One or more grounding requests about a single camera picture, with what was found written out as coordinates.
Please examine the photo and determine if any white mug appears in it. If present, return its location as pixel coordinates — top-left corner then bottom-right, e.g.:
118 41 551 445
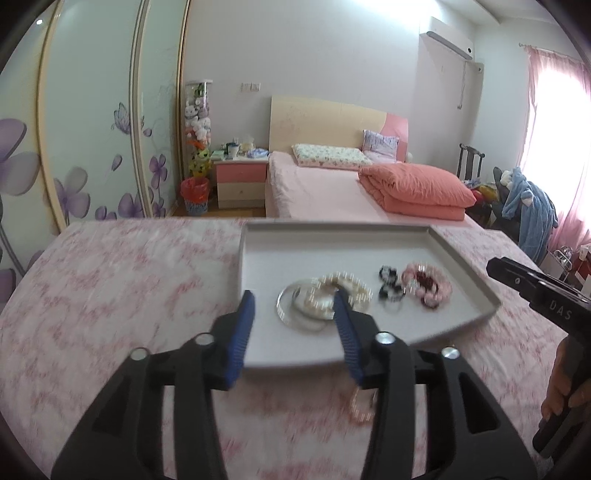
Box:
226 143 239 159

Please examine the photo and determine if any beige pink headboard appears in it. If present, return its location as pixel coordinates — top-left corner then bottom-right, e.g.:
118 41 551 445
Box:
269 96 409 161

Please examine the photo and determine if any wall light switch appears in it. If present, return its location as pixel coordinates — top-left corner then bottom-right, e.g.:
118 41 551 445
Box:
240 83 262 92

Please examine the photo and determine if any pink pearl bracelet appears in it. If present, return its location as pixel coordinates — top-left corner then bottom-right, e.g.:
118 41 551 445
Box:
348 386 378 423

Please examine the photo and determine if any right hand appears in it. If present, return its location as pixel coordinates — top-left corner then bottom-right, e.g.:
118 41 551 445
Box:
541 338 591 421

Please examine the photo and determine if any grey white cardboard tray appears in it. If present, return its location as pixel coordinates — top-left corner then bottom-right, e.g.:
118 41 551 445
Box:
238 222 501 369

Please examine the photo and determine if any dark wooden chair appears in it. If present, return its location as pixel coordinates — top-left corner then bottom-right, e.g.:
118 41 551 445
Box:
456 143 486 181

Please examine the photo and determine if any blue plush robe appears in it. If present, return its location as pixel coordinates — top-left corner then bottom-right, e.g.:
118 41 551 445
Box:
502 167 558 264

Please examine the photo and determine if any wastebasket with red bag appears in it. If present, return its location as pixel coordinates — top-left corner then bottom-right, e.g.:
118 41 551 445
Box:
180 177 211 217

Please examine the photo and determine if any pink curtain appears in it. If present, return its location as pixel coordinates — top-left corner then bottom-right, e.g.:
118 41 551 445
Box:
519 45 590 250

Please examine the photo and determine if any white pearl bracelet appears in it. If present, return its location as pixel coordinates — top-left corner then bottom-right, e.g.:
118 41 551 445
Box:
292 271 375 322

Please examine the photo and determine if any folded coral duvet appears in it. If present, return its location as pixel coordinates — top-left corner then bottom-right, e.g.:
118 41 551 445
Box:
358 163 476 222

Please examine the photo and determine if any purple patterned pillow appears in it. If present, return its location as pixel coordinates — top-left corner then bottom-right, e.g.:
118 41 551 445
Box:
362 130 400 163

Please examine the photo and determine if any thin silver bangle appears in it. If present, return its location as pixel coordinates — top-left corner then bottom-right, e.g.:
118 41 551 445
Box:
274 278 334 333

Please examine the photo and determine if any sliding door wardrobe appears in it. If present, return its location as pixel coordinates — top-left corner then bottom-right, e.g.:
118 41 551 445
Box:
1 1 189 300

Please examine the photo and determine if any plush toy tube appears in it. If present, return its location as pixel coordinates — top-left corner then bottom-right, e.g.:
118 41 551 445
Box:
183 79 212 177

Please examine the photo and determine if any pink bed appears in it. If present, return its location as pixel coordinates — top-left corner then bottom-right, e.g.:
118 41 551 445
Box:
266 152 479 228

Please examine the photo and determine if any pink crystal bead bracelet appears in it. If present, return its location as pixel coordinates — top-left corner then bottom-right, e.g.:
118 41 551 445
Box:
400 261 456 309

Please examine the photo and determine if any floral white pillow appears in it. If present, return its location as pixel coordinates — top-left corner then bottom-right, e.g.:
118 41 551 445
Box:
291 144 372 171

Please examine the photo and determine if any pink floral tablecloth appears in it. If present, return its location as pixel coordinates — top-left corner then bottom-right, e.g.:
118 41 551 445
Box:
0 216 578 480

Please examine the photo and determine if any pink beige nightstand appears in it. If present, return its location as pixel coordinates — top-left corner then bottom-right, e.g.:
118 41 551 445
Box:
213 157 269 209

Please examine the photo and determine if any white air conditioner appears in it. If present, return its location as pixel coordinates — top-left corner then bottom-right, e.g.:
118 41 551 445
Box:
426 30 473 61

